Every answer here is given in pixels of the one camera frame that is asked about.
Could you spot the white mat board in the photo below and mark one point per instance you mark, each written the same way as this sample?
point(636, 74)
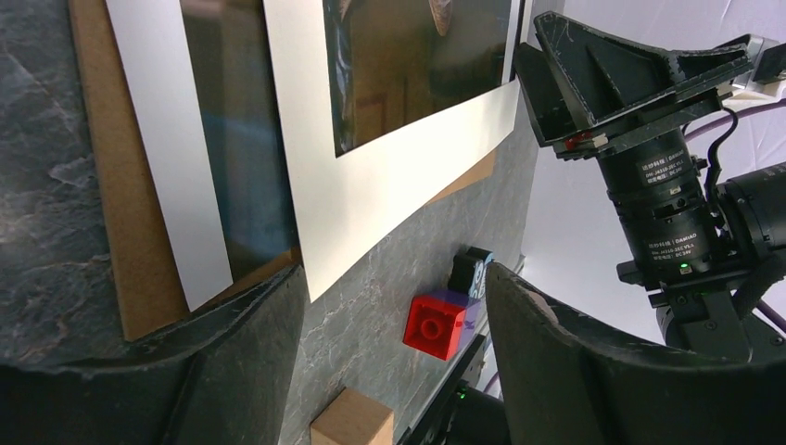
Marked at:
point(345, 205)

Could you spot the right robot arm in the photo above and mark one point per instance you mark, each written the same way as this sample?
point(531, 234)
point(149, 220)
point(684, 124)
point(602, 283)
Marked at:
point(706, 250)

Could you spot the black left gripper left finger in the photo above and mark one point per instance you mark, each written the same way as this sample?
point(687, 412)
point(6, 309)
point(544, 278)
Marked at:
point(219, 377)

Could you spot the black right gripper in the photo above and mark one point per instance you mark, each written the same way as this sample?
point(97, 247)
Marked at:
point(590, 94)

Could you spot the blue owl toy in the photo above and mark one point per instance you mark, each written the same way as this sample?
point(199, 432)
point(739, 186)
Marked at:
point(468, 274)

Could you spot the brown backing board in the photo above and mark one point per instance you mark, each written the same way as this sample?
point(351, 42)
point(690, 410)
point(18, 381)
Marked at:
point(148, 286)

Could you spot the cat photo print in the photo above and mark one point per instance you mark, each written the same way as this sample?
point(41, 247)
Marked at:
point(201, 81)

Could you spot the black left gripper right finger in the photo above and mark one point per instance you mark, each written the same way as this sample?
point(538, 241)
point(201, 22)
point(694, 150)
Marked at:
point(567, 378)

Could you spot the small wooden cube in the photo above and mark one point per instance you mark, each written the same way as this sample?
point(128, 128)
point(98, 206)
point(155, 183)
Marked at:
point(353, 418)

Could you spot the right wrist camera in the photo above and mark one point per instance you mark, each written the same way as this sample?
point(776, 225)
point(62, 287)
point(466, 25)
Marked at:
point(764, 84)

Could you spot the red purple toy brick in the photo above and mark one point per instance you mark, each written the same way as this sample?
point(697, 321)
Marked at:
point(441, 323)

